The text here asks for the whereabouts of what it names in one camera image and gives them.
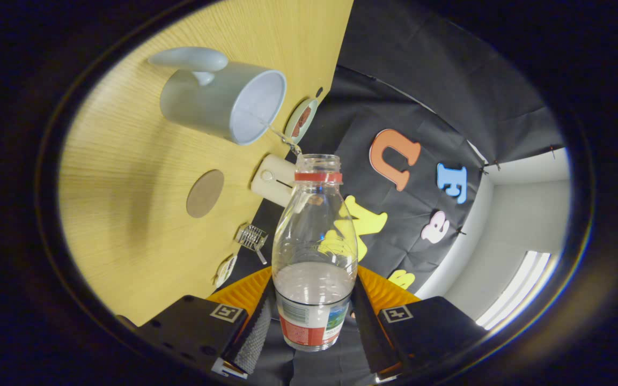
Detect white divided spice tray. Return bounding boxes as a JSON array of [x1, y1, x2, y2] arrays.
[[214, 254, 238, 289]]

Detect brown meat piece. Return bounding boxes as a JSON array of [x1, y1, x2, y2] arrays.
[[292, 107, 312, 137]]

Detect cream toaster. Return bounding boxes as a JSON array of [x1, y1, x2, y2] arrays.
[[250, 154, 296, 207]]

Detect wooden table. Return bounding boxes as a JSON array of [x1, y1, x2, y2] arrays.
[[58, 0, 354, 328]]

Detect long ceiling light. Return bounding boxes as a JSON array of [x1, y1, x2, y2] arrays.
[[475, 251, 559, 330]]

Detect small metal wire rack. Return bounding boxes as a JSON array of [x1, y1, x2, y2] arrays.
[[236, 224, 268, 265]]

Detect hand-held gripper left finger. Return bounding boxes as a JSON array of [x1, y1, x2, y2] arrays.
[[127, 266, 276, 380]]

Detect clear plastic juice bottle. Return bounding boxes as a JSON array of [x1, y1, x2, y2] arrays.
[[271, 154, 359, 352]]

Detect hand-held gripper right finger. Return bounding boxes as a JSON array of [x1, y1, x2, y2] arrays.
[[351, 265, 489, 382]]

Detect pale green plate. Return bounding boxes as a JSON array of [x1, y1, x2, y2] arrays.
[[284, 98, 319, 144]]

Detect white cup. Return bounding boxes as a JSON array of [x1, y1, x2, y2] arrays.
[[148, 47, 288, 146]]

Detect round brown coaster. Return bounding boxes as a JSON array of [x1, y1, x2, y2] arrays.
[[186, 169, 225, 219]]

